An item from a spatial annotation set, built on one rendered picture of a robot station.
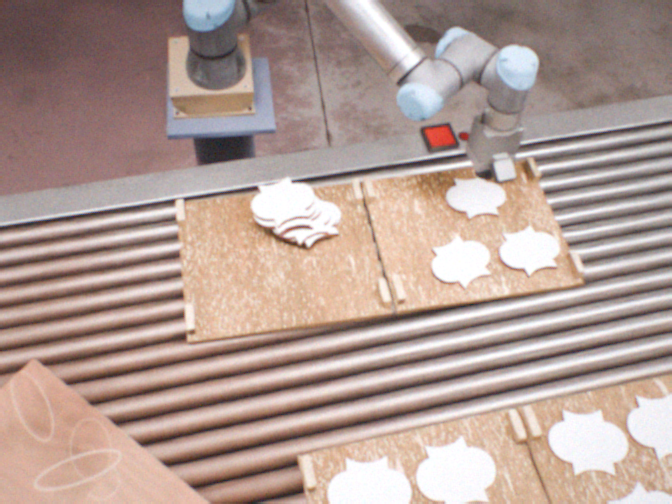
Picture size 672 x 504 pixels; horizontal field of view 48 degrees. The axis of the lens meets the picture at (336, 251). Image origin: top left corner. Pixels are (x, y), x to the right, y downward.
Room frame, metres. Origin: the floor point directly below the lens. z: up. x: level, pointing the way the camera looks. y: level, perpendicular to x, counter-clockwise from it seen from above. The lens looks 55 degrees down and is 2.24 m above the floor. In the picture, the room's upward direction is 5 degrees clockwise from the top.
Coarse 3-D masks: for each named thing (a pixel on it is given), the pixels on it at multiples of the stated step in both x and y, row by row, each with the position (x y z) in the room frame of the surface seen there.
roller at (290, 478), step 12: (288, 468) 0.45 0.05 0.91; (240, 480) 0.42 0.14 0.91; (252, 480) 0.42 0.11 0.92; (264, 480) 0.42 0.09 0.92; (276, 480) 0.42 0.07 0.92; (288, 480) 0.43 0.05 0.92; (300, 480) 0.43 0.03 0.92; (204, 492) 0.39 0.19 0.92; (216, 492) 0.39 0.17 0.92; (228, 492) 0.40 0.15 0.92; (240, 492) 0.40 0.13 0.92; (252, 492) 0.40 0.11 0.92; (264, 492) 0.40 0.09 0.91; (276, 492) 0.41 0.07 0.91; (288, 492) 0.41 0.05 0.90
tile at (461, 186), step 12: (456, 180) 1.13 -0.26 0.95; (468, 180) 1.14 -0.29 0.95; (480, 180) 1.14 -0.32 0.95; (456, 192) 1.10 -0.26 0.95; (468, 192) 1.10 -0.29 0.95; (480, 192) 1.10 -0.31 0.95; (492, 192) 1.11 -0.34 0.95; (504, 192) 1.11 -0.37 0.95; (456, 204) 1.06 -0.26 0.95; (468, 204) 1.07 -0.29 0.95; (480, 204) 1.07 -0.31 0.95; (492, 204) 1.07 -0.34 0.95; (468, 216) 1.03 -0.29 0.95; (480, 216) 1.04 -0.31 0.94; (492, 216) 1.05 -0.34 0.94
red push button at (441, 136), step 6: (426, 132) 1.30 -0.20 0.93; (432, 132) 1.30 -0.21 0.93; (438, 132) 1.30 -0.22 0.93; (444, 132) 1.30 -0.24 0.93; (450, 132) 1.30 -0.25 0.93; (432, 138) 1.28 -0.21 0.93; (438, 138) 1.28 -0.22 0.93; (444, 138) 1.28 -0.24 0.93; (450, 138) 1.28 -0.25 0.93; (432, 144) 1.26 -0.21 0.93; (438, 144) 1.26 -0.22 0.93; (444, 144) 1.26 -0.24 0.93
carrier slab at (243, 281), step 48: (336, 192) 1.08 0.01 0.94; (192, 240) 0.92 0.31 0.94; (240, 240) 0.93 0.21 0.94; (336, 240) 0.95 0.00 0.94; (192, 288) 0.80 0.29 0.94; (240, 288) 0.81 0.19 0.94; (288, 288) 0.81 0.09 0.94; (336, 288) 0.82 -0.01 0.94; (192, 336) 0.69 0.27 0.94; (240, 336) 0.70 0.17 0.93
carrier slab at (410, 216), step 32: (384, 192) 1.09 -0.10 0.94; (416, 192) 1.10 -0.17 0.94; (512, 192) 1.12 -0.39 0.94; (384, 224) 1.00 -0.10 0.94; (416, 224) 1.01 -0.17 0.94; (448, 224) 1.01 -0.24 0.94; (480, 224) 1.02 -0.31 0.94; (512, 224) 1.03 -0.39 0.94; (544, 224) 1.04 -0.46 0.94; (384, 256) 0.91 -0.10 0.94; (416, 256) 0.92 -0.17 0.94; (416, 288) 0.84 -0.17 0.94; (448, 288) 0.85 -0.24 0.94; (480, 288) 0.85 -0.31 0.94; (512, 288) 0.86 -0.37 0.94; (544, 288) 0.87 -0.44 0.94
